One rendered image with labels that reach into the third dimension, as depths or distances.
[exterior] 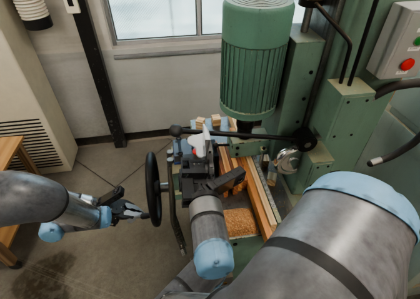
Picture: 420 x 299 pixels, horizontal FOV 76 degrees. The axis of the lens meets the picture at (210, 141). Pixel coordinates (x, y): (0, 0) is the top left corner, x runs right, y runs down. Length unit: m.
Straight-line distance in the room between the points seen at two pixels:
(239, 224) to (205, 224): 0.29
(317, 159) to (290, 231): 0.59
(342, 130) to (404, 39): 0.24
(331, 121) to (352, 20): 0.24
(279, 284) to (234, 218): 0.61
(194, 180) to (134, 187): 1.55
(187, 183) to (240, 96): 0.28
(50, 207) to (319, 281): 0.58
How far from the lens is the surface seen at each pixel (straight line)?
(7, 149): 2.03
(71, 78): 2.29
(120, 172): 2.31
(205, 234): 0.55
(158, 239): 1.90
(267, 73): 0.72
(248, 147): 0.94
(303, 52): 0.76
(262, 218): 0.85
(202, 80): 2.24
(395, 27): 0.76
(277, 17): 0.68
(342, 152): 1.02
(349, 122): 0.79
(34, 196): 0.67
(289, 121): 0.87
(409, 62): 0.79
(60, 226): 1.05
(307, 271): 0.24
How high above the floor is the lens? 1.64
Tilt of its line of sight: 42 degrees down
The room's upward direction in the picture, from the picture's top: straight up
